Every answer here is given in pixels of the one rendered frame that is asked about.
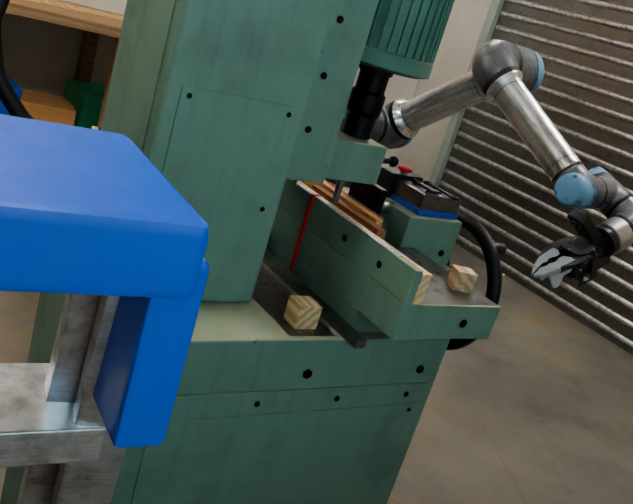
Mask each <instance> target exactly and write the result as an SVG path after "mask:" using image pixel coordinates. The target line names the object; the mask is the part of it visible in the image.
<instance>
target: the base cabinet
mask: <svg viewBox="0 0 633 504"><path fill-rule="evenodd" d="M65 295H66V294H65V293H44V292H40V295H39V301H38V306H37V311H36V316H35V322H34V327H33V332H32V337H31V343H30V348H29V353H28V358H27V363H50V359H51V355H52V351H53V346H54V342H55V338H56V334H57V329H58V325H59V321H60V317H61V312H62V308H63V304H64V300H65ZM432 386H433V382H432V381H430V382H411V383H393V384H375V385H357V386H339V387H321V388H303V389H284V390H266V391H248V392H230V393H212V394H194V395H176V398H175V402H174V406H173V410H172V414H171V417H170V421H169V425H168V429H167V432H166V436H165V440H164V442H163V443H162V444H160V445H158V446H143V447H127V449H126V452H125V455H124V458H123V462H122V465H121V468H120V471H119V474H118V478H117V481H116V484H115V488H114V491H113V495H112V499H111V502H110V504H387V502H388V499H389V497H390V494H391V492H392V489H393V486H394V484H395V481H396V479H397V476H398V473H399V471H400V468H401V466H402V463H403V461H404V458H405V455H406V453H407V450H408V448H409V445H410V443H411V440H412V437H413V435H414V432H415V430H416V427H417V424H418V422H419V419H420V417H421V414H422V412H423V409H424V406H425V404H426V401H427V399H428V396H429V393H430V391H431V388H432ZM24 470H25V466H17V467H7V469H6V474H5V479H4V485H3V490H2V495H1V500H0V504H17V499H18V495H19V491H20V487H21V482H22V478H23V474H24Z"/></svg>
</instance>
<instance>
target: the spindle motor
mask: <svg viewBox="0 0 633 504"><path fill-rule="evenodd" d="M454 1H455V0H379V2H378V5H377V8H376V12H375V15H374V18H373V22H372V25H371V28H370V31H369V35H368V38H367V41H366V45H365V48H364V51H363V54H362V58H361V61H360V64H362V65H365V66H368V67H372V68H375V69H378V70H381V71H385V72H388V73H391V74H395V75H399V76H403V77H407V78H412V79H429V76H430V73H431V70H432V67H433V65H432V64H433V63H434V61H435V58H436V55H437V52H438V49H439V46H440V43H441V40H442V37H443V34H444V31H445V28H446V25H447V22H448V19H449V16H450V13H451V10H452V7H453V4H454Z"/></svg>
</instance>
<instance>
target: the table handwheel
mask: <svg viewBox="0 0 633 504"><path fill-rule="evenodd" d="M457 220H459V221H460V222H462V226H461V227H463V228H465V229H466V230H468V231H469V232H470V233H471V234H472V235H473V236H474V238H475V239H476V240H477V242H478V244H479V245H480V247H481V250H482V252H483V255H484V258H485V262H486V269H487V289H486V295H485V297H487V298H488V299H490V300H491V301H492V302H494V303H495V304H497V305H498V304H499V300H500V295H501V287H502V271H501V263H500V258H499V254H498V251H497V248H496V246H495V243H494V241H493V239H492V237H491V236H490V234H489V233H488V231H487V230H486V229H485V227H484V226H483V225H482V224H481V223H480V222H479V221H477V220H476V219H475V218H473V217H472V216H470V215H468V214H465V213H462V212H458V216H457ZM476 340H477V339H450V341H449V344H448V346H447V349H446V350H457V349H461V348H463V347H466V346H468V345H470V344H471V343H473V342H474V341H476Z"/></svg>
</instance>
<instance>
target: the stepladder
mask: <svg viewBox="0 0 633 504"><path fill-rule="evenodd" d="M208 239H209V230H208V224H207V222H206V221H205V220H204V219H203V218H202V217H201V216H200V215H199V214H198V213H197V211H196V210H195V209H194V208H193V207H192V206H191V205H190V204H189V203H188V202H187V201H186V199H185V198H184V197H183V196H182V195H181V194H180V193H179V192H178V191H177V190H176V189H175V187H174V186H173V185H172V184H171V183H170V182H169V181H168V180H167V179H166V178H165V177H164V175H163V174H162V173H161V172H160V171H159V170H158V169H157V168H156V167H155V166H154V165H153V164H152V162H151V161H150V160H149V159H148V158H147V157H146V156H145V155H144V154H143V153H142V152H141V150H140V149H139V148H138V147H137V146H136V145H135V144H134V143H133V142H132V141H131V140H130V139H129V138H128V137H126V136H125V135H123V134H120V133H114V132H107V131H101V130H95V129H89V128H83V127H77V126H71V125H65V124H59V123H53V122H47V121H40V120H34V119H28V118H22V117H16V116H10V115H4V114H0V290H2V291H23V292H44V293H66V295H65V300H64V304H63V308H62V312H61V317H60V321H59V325H58V329H57V334H56V338H55V342H54V346H53V351H52V355H51V359H50V363H0V468H3V467H17V466H25V470H24V474H23V478H22V482H21V487H20V491H19V495H18V499H17V504H110V502H111V499H112V495H113V491H114V488H115V484H116V481H117V478H118V474H119V471H120V468H121V465H122V462H123V458H124V455H125V452H126V449H127V447H143V446H158V445H160V444H162V443H163V442H164V440H165V436H166V432H167V429H168V425H169V421H170V417H171V414H172V410H173V406H174V402H175V398H176V395H177V391H178V387H179V383H180V380H181V376H182V372H183V368H184V365H185V361H186V357H187V353H188V349H189V346H190V342H191V338H192V334H193V331H194V327H195V323H196V319H197V316H198V312H199V308H200V304H201V300H202V297H203V293H204V289H205V285H206V282H207V278H208V274H209V264H208V262H207V261H206V260H205V258H204V254H205V250H206V246H207V243H208Z"/></svg>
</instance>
